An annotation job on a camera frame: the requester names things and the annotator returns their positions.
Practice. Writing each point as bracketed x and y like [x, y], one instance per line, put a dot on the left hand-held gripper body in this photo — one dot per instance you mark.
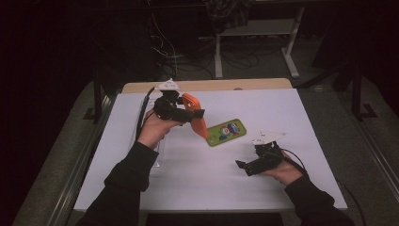
[167, 108]

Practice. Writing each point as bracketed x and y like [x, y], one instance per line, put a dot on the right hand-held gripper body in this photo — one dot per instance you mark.
[268, 157]

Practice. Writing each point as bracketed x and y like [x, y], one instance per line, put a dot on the orange phone case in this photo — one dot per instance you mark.
[197, 124]

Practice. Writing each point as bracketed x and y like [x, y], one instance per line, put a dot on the green printed phone case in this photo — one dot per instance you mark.
[227, 132]

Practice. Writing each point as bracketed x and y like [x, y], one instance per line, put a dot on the person's right hand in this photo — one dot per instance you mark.
[287, 172]

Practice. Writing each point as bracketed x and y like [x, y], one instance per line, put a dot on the person's left hand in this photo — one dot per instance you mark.
[152, 130]

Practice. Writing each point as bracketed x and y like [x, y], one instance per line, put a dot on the white table cover sheet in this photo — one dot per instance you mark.
[200, 188]

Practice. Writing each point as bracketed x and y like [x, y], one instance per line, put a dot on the black metal stand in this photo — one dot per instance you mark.
[357, 94]
[98, 100]

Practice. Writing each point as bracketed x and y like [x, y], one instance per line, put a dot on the dark plaid cloth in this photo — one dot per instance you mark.
[227, 14]

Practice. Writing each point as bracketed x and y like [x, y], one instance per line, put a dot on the grey metal rail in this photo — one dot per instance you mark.
[78, 175]
[373, 153]

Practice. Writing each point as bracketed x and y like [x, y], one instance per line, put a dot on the white metal desk frame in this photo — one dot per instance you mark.
[257, 27]

